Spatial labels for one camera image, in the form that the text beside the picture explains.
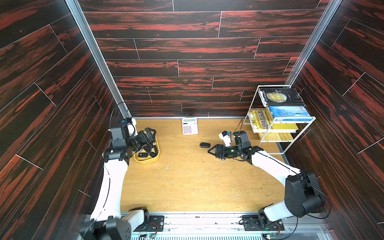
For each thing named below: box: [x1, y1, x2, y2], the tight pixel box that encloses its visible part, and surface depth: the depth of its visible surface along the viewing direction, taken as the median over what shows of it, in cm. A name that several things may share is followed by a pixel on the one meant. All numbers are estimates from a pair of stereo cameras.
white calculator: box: [182, 117, 198, 136], surface depth 115 cm
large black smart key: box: [199, 142, 211, 148], surface depth 106 cm
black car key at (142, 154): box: [138, 152, 148, 158], surface depth 100 cm
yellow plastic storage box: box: [133, 135, 160, 164], surface depth 101 cm
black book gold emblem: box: [258, 87, 306, 107], surface depth 84 cm
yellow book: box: [249, 109, 299, 130], surface depth 93 cm
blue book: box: [269, 106, 313, 122], surface depth 78 cm
